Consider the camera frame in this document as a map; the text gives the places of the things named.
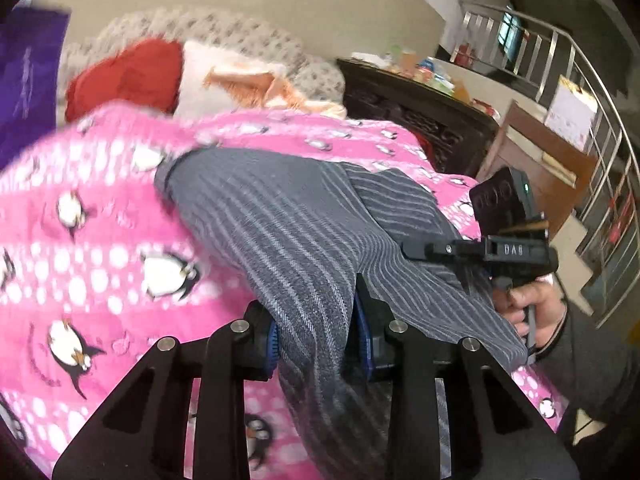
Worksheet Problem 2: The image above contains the metal stair railing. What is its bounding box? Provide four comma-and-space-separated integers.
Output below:
451, 0, 639, 325

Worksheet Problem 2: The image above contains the grey striped suit jacket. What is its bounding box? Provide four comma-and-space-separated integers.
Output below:
154, 148, 526, 479

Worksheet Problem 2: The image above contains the red pillow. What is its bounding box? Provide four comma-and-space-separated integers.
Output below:
64, 38, 183, 122

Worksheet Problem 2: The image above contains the pink penguin bed sheet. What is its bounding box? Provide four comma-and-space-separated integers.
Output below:
0, 98, 572, 480

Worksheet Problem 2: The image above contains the person's right forearm sleeve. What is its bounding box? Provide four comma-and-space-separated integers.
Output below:
531, 303, 640, 461

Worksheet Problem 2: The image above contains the purple hanging bag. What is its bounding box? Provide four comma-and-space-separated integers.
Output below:
0, 6, 70, 167

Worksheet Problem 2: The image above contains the brown wooden desk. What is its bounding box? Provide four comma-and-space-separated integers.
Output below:
476, 101, 597, 236

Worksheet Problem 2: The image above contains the person's right hand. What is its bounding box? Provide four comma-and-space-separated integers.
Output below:
492, 281, 567, 350

